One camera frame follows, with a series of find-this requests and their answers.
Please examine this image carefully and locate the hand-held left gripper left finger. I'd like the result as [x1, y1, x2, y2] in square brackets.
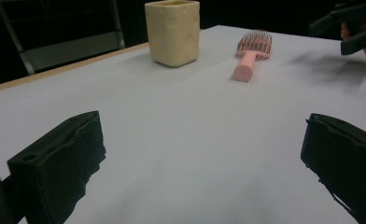
[7, 110, 106, 224]

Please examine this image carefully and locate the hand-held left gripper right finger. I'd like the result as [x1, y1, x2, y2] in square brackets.
[300, 113, 366, 224]

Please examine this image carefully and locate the pink hairbrush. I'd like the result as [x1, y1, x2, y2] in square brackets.
[232, 29, 273, 83]

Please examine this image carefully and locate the cream square ceramic cup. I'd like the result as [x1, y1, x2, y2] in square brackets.
[144, 0, 201, 68]

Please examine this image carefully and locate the grey metal stand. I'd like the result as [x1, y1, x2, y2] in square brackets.
[0, 0, 127, 77]

